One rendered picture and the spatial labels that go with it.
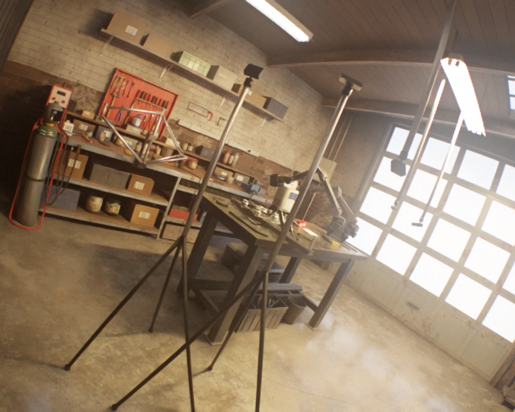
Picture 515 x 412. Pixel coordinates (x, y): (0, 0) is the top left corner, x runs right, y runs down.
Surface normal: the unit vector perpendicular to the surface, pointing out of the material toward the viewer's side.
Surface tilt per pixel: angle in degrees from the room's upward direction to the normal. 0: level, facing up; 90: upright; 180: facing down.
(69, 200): 90
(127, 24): 92
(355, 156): 90
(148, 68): 90
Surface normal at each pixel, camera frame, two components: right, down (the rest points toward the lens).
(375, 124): -0.71, -0.20
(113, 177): 0.58, 0.38
